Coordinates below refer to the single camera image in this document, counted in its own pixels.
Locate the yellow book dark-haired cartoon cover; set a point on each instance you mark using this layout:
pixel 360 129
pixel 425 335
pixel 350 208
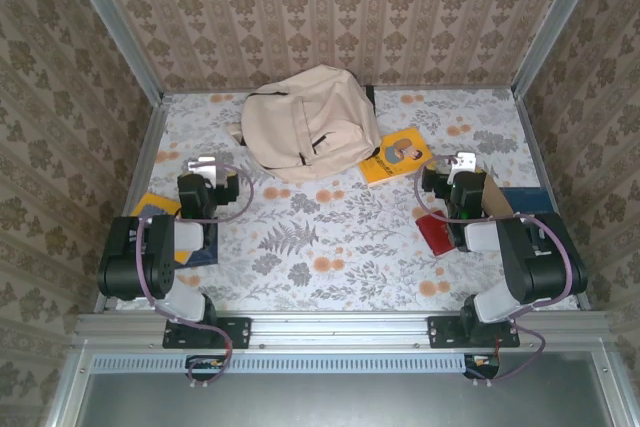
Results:
pixel 150 207

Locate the red wallet case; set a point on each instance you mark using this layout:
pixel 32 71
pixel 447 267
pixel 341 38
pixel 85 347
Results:
pixel 435 237

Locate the dark blue book plant drawing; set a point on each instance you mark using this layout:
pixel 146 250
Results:
pixel 207 254

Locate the dark blue book yellow label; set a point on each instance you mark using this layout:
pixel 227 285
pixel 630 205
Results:
pixel 525 199

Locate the yellow book hugging cartoon cover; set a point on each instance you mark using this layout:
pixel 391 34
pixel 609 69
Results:
pixel 380 172

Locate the beige fabric backpack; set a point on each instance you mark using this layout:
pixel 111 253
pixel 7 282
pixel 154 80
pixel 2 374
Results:
pixel 300 122

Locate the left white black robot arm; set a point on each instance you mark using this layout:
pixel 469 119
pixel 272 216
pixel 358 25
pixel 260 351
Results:
pixel 135 267

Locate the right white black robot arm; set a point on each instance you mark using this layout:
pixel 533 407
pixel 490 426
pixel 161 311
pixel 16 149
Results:
pixel 545 267

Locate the floral patterned table cover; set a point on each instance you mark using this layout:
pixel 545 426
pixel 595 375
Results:
pixel 350 287

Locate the grey metal panel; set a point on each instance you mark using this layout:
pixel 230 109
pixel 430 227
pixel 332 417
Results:
pixel 325 402

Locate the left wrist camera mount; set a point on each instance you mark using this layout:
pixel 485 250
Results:
pixel 202 165

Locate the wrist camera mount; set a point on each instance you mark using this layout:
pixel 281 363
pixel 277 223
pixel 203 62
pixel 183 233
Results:
pixel 462 162
pixel 202 165

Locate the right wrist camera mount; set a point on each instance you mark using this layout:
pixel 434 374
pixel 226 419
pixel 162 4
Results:
pixel 462 162

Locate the left aluminium side rail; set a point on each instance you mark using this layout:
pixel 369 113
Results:
pixel 145 167

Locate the aluminium side rail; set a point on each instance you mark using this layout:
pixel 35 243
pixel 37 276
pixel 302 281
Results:
pixel 145 167
pixel 535 147

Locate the right aluminium side rail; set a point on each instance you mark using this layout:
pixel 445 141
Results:
pixel 535 147

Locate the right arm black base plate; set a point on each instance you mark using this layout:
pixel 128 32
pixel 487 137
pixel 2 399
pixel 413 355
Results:
pixel 440 332

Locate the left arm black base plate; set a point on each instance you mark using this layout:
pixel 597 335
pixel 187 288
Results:
pixel 240 333

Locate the aluminium front frame rail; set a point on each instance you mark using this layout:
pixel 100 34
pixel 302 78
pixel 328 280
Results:
pixel 340 327

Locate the left aluminium corner post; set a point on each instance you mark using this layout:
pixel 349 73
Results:
pixel 116 27

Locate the aluminium corner post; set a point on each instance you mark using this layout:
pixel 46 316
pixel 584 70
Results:
pixel 556 22
pixel 116 27

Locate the right aluminium corner post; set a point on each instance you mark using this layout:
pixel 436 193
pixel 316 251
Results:
pixel 556 22

